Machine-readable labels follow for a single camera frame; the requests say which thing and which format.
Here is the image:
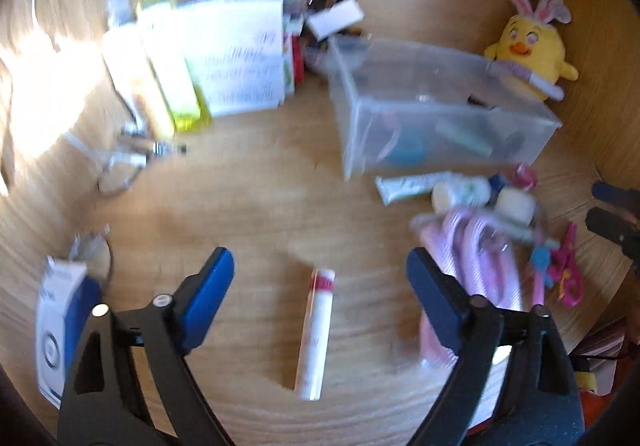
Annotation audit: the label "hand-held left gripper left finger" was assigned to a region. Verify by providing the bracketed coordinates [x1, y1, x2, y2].
[57, 246, 236, 446]

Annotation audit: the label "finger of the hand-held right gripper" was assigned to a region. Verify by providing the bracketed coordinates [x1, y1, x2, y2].
[591, 181, 640, 213]
[585, 207, 640, 261]

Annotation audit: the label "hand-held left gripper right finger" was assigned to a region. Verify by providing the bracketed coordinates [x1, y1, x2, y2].
[405, 247, 586, 446]

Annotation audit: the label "pink cable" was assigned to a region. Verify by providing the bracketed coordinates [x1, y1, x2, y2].
[412, 208, 525, 369]

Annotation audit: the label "blue hair clip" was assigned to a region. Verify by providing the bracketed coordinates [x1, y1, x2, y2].
[529, 246, 552, 288]

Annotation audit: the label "pink round case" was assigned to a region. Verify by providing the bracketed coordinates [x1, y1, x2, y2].
[514, 164, 539, 190]

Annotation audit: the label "pink marker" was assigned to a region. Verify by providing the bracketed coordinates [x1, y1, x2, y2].
[531, 268, 547, 308]

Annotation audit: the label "white round cap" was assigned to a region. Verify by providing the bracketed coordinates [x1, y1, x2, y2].
[496, 187, 537, 227]

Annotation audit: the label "small white bottle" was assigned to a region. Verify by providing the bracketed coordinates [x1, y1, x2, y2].
[431, 176, 495, 215]

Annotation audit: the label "white tube red label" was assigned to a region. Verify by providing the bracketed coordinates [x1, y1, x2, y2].
[294, 267, 337, 402]

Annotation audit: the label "white green tube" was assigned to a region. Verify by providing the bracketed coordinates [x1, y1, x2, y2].
[375, 172, 453, 205]

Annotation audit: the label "clear plastic storage box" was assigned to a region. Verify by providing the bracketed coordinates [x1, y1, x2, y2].
[327, 36, 563, 179]

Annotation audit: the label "blue white box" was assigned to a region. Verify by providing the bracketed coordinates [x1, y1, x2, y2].
[36, 255, 104, 409]

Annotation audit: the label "teal round case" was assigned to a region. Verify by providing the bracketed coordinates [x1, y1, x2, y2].
[389, 128, 427, 165]

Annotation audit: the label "silver pen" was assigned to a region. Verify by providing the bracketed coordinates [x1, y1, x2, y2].
[119, 123, 189, 158]

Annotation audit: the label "yellow chick plush toy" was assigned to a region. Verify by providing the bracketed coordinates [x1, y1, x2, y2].
[482, 0, 580, 102]

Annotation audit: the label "yellow green liquid bottle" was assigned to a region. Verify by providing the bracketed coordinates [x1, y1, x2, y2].
[136, 0, 212, 133]

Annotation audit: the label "white handwritten paper sheet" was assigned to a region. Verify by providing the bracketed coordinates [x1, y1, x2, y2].
[175, 0, 287, 118]

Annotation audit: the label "pale yellow tube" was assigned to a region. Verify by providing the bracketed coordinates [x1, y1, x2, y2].
[101, 0, 177, 138]

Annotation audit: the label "red fruit print box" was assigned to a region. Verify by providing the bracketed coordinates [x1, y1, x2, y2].
[284, 33, 307, 91]

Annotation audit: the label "pile of brown trinkets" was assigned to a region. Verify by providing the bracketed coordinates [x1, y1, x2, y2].
[300, 0, 372, 73]

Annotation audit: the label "white blank card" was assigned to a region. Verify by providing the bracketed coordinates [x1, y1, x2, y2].
[305, 0, 364, 40]

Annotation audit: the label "thin frame eyeglasses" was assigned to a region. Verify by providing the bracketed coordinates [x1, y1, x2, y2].
[69, 225, 117, 288]

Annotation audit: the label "wire frame eyeglasses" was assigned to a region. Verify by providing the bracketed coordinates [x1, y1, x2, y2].
[96, 152, 149, 198]

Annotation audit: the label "white cable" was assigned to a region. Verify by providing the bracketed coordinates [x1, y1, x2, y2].
[61, 132, 126, 163]

